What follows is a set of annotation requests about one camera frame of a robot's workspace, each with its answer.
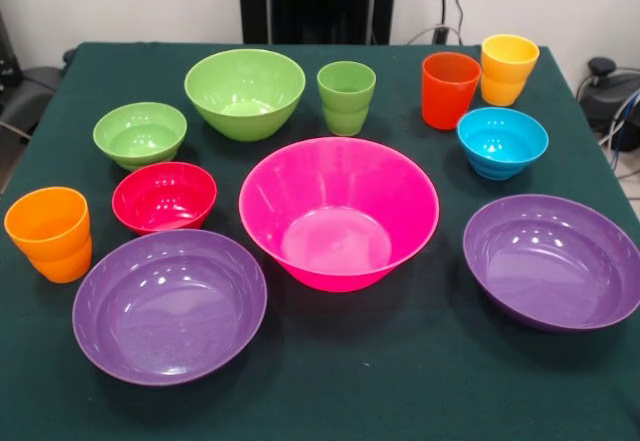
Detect orange cup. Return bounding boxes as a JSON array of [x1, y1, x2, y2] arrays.
[[3, 186, 94, 285]]

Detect large pink bowl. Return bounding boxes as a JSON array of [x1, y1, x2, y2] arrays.
[[238, 135, 441, 294]]

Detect small green bowl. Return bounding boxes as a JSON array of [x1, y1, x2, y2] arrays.
[[92, 101, 189, 173]]

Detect green cup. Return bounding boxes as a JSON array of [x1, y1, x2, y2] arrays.
[[316, 60, 377, 138]]

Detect red cup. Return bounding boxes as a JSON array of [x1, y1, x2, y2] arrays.
[[421, 51, 483, 132]]

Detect blue and white cable bundle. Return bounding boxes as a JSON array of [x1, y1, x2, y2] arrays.
[[597, 88, 640, 155]]

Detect blue bowl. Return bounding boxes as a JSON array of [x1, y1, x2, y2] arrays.
[[455, 106, 550, 181]]

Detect dark green tablecloth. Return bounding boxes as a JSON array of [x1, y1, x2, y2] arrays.
[[0, 41, 640, 441]]

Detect yellow cup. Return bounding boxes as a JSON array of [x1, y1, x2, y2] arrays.
[[480, 33, 541, 108]]

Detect small red bowl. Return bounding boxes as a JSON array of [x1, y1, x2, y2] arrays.
[[111, 161, 219, 237]]

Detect black floor stand base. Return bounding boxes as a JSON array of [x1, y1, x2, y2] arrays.
[[0, 64, 65, 135], [575, 56, 640, 130]]

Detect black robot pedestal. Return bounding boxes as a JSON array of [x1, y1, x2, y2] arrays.
[[228, 0, 406, 46]]

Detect black hanging cable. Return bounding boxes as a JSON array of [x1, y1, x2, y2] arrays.
[[407, 0, 466, 46]]

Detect purple bowl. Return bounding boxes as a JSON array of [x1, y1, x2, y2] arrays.
[[462, 193, 640, 334], [71, 228, 269, 388]]

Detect large green bowl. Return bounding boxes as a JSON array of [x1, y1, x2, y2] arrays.
[[183, 48, 307, 143]]

